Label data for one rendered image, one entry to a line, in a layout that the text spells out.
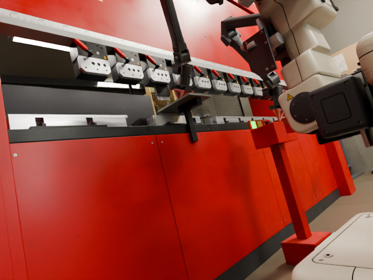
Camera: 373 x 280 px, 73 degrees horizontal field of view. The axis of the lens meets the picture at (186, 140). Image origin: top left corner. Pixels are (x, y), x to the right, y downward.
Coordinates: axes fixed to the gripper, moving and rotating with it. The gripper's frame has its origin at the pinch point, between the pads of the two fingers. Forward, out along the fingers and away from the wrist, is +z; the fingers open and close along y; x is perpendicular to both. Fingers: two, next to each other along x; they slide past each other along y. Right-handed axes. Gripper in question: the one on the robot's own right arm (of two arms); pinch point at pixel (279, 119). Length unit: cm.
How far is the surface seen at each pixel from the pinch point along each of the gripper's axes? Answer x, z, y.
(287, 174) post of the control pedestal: 8.6, 31.3, -7.5
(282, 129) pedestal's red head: 7.9, 5.7, -6.4
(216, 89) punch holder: 2, -27, 48
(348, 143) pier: -328, 52, 78
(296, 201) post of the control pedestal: 8.5, 46.3, -11.6
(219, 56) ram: -14, -54, 57
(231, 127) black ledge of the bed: 12.1, 2.3, 27.6
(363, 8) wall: -354, -162, 55
